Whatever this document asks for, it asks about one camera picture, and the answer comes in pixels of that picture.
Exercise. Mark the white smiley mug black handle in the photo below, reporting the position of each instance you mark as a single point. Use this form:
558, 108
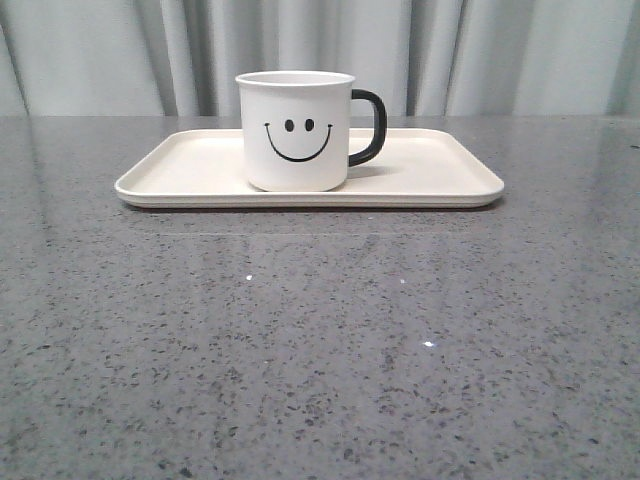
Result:
296, 129

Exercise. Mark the cream rectangular plastic tray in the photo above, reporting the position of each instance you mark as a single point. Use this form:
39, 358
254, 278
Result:
417, 167

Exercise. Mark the pale grey curtain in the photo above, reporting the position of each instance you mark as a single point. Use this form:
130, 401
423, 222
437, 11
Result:
424, 58

